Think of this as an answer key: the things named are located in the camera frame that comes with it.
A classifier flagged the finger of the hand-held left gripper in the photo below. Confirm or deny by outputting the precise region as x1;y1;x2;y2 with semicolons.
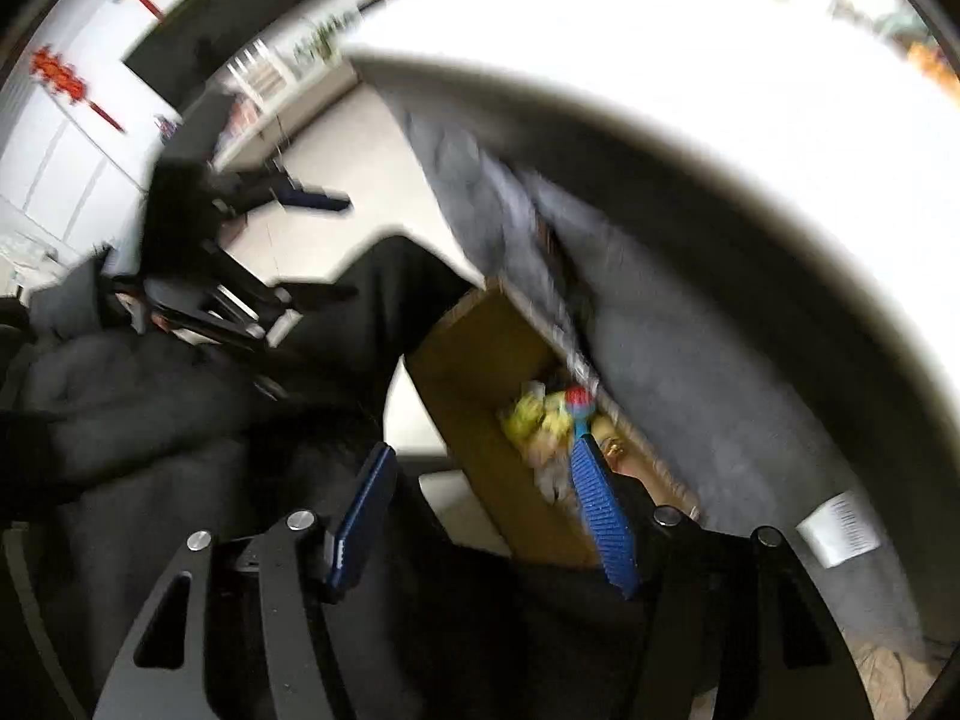
142;236;361;350
214;169;353;215

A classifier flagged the black television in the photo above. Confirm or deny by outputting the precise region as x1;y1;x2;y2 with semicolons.
124;0;331;110

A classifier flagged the yellow dinosaur toy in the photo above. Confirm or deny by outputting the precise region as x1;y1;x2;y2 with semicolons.
501;382;578;458

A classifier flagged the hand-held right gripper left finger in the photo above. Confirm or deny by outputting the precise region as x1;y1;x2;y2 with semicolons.
90;441;398;720

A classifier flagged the white television console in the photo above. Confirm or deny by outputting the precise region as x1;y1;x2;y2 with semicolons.
214;15;357;166

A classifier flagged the cardboard box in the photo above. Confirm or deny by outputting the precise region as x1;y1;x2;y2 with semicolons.
405;277;702;567

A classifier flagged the blue rattle toy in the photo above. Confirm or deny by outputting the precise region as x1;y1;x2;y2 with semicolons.
562;386;601;443

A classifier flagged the white paper label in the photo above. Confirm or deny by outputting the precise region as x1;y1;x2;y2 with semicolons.
796;491;882;569

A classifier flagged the red knot wall ornament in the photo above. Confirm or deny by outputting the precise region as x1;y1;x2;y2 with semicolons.
30;45;125;132

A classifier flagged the person's black clothing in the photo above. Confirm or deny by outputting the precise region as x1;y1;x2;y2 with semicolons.
0;236;721;720

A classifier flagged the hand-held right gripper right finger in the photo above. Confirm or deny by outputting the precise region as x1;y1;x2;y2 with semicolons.
568;433;877;720

